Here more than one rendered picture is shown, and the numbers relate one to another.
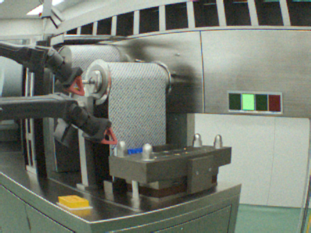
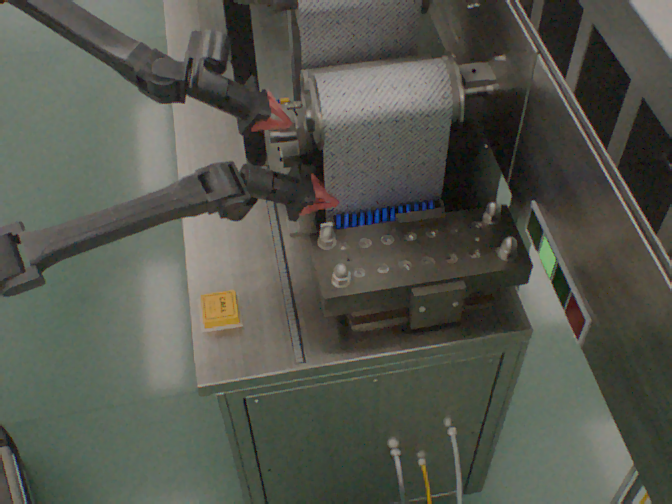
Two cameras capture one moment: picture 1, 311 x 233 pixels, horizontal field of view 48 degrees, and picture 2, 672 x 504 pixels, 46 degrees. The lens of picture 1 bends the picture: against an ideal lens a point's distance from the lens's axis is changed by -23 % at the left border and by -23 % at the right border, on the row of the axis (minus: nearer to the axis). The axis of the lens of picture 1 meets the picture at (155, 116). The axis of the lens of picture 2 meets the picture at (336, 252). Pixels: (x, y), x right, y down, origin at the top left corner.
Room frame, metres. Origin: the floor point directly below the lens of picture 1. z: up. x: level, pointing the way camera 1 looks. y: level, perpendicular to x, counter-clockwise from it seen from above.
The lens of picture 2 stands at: (0.47, -0.48, 2.19)
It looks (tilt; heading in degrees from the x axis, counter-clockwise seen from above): 51 degrees down; 35
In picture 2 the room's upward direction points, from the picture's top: 1 degrees counter-clockwise
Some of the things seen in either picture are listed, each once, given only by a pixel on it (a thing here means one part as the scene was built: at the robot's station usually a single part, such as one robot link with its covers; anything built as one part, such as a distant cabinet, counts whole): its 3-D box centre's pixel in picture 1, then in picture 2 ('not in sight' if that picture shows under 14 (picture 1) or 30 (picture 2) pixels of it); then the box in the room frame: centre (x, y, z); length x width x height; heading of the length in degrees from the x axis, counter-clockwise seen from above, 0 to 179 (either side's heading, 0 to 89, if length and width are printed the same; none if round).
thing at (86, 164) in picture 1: (82, 144); (296, 176); (1.36, 0.23, 1.05); 0.06 x 0.05 x 0.31; 134
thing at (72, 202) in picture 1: (73, 202); (219, 309); (1.09, 0.24, 0.91); 0.07 x 0.07 x 0.02; 44
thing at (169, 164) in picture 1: (175, 161); (418, 258); (1.35, -0.06, 1.00); 0.40 x 0.16 x 0.06; 134
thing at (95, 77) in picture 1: (94, 81); (308, 111); (1.35, 0.19, 1.25); 0.07 x 0.02 x 0.07; 44
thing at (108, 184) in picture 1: (141, 182); not in sight; (1.41, 0.05, 0.92); 0.28 x 0.04 x 0.04; 134
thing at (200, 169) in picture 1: (200, 174); (436, 306); (1.29, -0.14, 0.96); 0.10 x 0.03 x 0.11; 134
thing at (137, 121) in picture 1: (138, 127); (385, 181); (1.40, 0.05, 1.10); 0.23 x 0.01 x 0.18; 134
